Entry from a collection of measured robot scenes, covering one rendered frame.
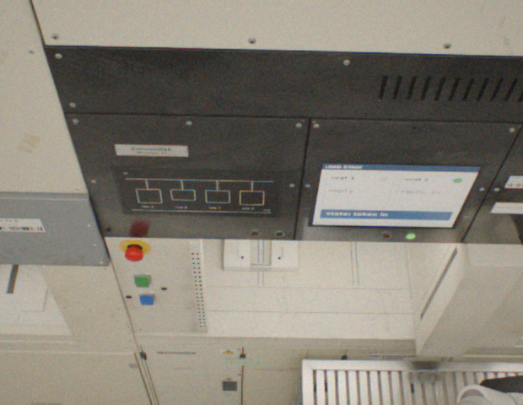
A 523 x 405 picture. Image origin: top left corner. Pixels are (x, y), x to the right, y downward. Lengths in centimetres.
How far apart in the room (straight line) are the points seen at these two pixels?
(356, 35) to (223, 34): 19
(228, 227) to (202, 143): 28
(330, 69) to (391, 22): 12
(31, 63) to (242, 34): 32
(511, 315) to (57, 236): 113
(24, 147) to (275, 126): 43
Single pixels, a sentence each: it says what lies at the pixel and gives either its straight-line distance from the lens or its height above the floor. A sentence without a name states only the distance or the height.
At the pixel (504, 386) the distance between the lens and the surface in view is 208.
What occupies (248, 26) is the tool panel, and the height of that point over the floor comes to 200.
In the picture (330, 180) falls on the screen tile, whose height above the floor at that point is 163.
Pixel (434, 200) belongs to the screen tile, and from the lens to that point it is 141.
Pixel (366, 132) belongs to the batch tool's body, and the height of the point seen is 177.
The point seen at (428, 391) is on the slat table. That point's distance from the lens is 212.
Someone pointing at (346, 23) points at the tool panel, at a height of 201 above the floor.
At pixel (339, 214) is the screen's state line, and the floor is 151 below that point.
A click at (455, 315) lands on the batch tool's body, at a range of 179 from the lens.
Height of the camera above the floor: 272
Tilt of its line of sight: 57 degrees down
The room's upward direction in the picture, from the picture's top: 3 degrees clockwise
